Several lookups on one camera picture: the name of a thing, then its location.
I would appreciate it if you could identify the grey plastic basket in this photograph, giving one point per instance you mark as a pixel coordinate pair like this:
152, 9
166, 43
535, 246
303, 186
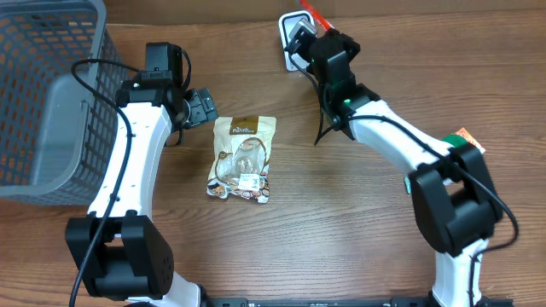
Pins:
56, 137

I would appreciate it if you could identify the green lidded can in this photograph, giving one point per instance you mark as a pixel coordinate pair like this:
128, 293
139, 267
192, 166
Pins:
455, 140

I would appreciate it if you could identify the red white stick pack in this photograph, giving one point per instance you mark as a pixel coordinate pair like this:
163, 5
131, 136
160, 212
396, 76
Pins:
319, 18

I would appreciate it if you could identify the brown white snack pouch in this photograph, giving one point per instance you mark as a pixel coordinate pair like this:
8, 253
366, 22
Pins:
242, 148

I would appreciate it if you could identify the orange tissue pack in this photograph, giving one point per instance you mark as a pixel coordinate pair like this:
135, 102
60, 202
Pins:
463, 133

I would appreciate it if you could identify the white barcode scanner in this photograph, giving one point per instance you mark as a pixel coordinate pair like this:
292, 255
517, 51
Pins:
290, 30

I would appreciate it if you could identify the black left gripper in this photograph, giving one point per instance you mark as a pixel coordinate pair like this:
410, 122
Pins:
201, 110

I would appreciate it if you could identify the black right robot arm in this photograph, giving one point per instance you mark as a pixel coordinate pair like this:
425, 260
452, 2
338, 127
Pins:
455, 204

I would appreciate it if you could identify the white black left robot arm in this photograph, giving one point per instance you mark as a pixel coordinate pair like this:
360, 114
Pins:
119, 252

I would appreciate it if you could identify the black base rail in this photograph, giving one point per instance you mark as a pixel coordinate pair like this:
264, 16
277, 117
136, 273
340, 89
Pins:
393, 302

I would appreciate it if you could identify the teal snack bag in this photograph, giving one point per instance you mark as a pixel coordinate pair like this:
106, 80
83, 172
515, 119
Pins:
407, 185

